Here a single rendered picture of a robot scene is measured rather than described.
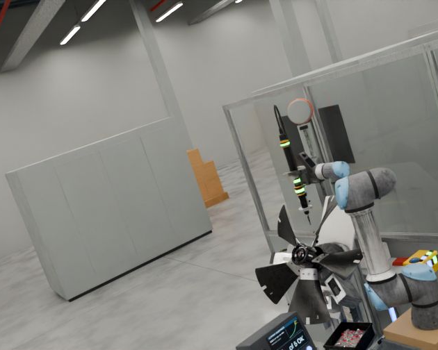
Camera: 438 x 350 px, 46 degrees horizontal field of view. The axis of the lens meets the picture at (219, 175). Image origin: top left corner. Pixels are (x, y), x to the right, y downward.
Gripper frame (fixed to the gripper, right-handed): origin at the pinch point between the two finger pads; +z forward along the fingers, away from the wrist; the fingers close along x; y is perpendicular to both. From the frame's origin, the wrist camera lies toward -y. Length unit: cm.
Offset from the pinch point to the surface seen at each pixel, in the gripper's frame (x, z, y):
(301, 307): -20, 1, 67
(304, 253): -4.2, 3.2, 43.7
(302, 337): -61, -45, 50
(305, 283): -11, 3, 58
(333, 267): -7, -16, 49
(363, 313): 31, 11, 99
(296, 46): 467, 398, -82
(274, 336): -72, -43, 43
